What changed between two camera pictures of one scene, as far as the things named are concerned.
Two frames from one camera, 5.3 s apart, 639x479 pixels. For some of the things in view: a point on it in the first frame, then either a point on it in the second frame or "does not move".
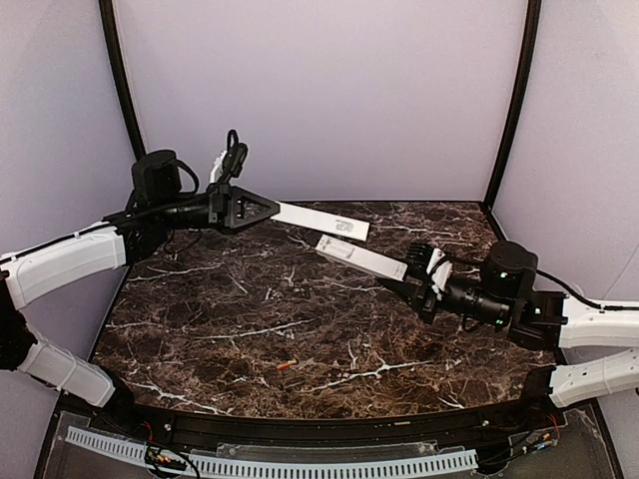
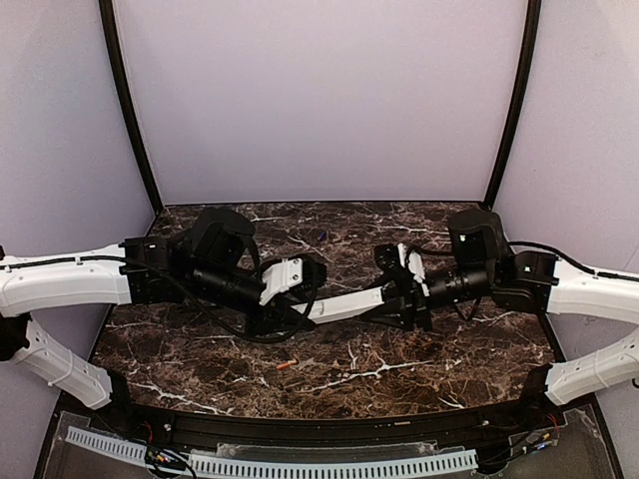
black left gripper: x=218 y=208 → x=288 y=309
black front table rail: x=176 y=429 does not move
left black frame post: x=107 y=15 does not move
